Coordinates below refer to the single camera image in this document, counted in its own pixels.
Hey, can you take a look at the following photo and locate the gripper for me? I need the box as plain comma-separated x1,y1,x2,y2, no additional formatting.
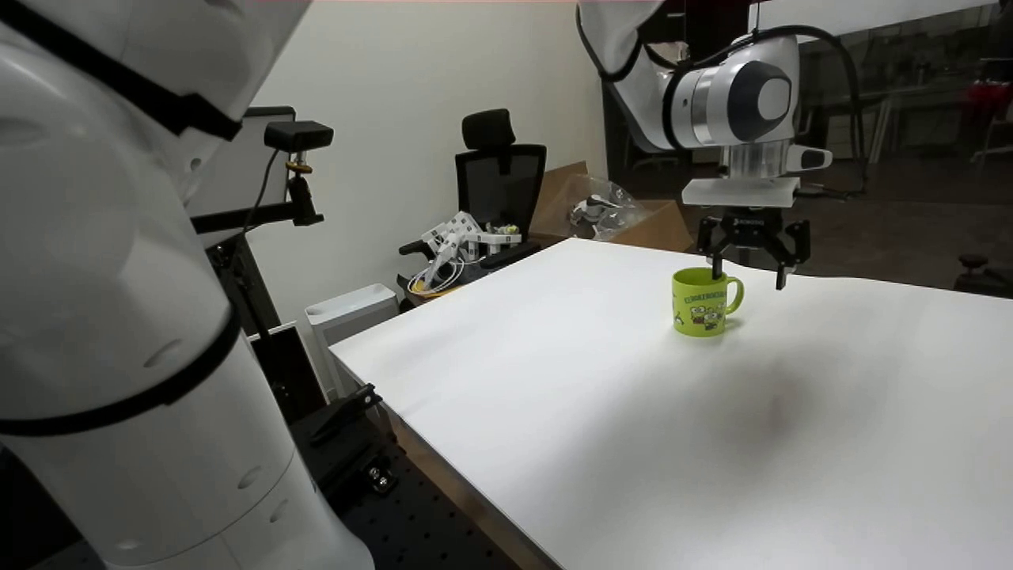
696,207,812,291

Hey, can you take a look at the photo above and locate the yellow-green printed mug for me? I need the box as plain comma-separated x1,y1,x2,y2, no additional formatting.
671,267,746,338

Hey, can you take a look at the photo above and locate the cardboard box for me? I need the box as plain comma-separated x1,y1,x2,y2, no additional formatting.
528,161,696,254

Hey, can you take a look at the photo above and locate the clear plastic bag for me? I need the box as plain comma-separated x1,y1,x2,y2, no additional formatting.
567,173,652,241

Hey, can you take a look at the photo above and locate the black office chair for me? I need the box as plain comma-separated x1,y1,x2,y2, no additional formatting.
397,108,548,311

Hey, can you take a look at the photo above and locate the white mechanical device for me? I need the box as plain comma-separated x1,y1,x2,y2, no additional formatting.
419,211,524,292

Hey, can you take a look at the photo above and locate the white box appliance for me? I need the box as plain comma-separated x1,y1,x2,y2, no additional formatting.
304,283,400,398

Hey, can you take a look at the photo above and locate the black clamp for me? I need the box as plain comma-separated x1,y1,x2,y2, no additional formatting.
305,383,399,496

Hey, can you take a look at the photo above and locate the coil of yellow white cable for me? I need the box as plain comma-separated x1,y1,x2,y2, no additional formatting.
407,260,466,298

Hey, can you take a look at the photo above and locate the camera on mount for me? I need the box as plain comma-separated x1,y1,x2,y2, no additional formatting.
190,120,336,235

